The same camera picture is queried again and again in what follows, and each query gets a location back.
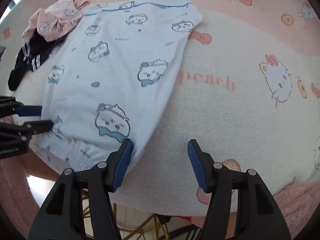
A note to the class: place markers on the red sock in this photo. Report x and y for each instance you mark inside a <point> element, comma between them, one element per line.
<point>187,218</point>

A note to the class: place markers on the pink fuzzy right sleeve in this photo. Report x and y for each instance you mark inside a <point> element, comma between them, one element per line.
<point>297,202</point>

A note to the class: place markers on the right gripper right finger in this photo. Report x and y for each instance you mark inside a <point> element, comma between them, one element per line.
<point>258,215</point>

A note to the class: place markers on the pink cartoon pajama garment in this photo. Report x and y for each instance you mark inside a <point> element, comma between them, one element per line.
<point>55,21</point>

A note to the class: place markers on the pink Hello Kitty blanket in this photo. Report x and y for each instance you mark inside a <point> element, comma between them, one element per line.
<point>247,91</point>

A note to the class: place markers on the navy striped garment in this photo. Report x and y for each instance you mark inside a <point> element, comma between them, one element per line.
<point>31,56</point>

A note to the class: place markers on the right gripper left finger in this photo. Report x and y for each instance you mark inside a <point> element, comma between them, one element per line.
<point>61,214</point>

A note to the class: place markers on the gold wire stool frame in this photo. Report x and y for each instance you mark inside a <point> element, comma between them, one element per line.
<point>134,224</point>

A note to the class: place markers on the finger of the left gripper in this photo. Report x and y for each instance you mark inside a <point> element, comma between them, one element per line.
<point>32,128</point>
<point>25,109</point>

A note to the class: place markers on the light blue cartoon pajama pants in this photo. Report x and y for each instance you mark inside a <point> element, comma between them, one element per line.
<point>113,78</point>

